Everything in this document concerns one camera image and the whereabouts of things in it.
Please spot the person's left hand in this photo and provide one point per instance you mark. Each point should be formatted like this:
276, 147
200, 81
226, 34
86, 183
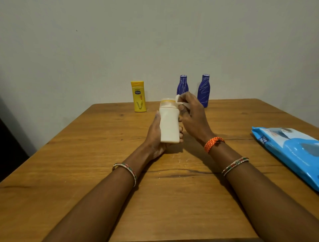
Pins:
153, 139

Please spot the person's right hand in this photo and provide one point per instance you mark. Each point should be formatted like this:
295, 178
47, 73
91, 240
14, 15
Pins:
197, 122

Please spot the white bottle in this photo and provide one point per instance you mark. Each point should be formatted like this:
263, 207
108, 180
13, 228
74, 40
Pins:
169, 124

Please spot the white wet wipe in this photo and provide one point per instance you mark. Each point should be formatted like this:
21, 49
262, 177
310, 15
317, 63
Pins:
178, 99

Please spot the blue scribbled bottle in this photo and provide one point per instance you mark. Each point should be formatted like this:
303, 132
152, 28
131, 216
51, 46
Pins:
203, 92
182, 84

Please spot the yellow bottle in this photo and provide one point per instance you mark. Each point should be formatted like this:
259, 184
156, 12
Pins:
138, 98

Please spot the blue wet wipes pack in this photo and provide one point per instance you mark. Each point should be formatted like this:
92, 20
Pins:
291, 152

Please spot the person's left forearm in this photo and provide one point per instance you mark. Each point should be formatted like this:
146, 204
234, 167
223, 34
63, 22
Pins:
99, 207

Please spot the person's right forearm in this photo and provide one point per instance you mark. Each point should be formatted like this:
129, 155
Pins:
261, 204

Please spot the orange thread wristband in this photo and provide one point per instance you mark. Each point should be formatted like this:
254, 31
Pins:
213, 144

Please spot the thin beaded bangle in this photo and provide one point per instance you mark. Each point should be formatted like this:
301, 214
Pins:
235, 165
128, 169

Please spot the wooden table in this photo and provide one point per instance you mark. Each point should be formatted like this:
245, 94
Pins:
62, 154

